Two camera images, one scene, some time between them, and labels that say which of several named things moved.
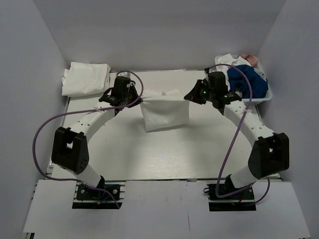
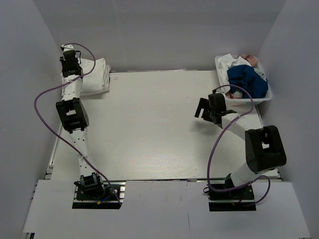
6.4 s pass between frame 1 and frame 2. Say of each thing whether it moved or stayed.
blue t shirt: stayed
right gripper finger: moved
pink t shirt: stayed
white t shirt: moved
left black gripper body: moved
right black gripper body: moved
